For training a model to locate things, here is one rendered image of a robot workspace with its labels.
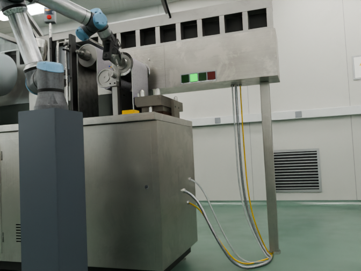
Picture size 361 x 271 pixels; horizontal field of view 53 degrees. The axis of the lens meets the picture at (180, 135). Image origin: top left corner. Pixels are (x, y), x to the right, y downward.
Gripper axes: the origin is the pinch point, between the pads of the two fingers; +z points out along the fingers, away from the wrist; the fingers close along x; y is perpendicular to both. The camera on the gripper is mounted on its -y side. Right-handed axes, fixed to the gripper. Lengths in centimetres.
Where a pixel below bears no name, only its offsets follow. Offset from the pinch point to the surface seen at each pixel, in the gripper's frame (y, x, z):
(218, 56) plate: 30, -54, 23
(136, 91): -5.4, -6.6, 16.6
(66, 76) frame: -8.6, 31.2, -3.1
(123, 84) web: 4.0, 5.6, 17.6
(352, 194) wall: 88, -154, 279
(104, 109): 8, 33, 42
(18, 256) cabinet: -98, 58, 54
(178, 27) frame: 48, -27, 9
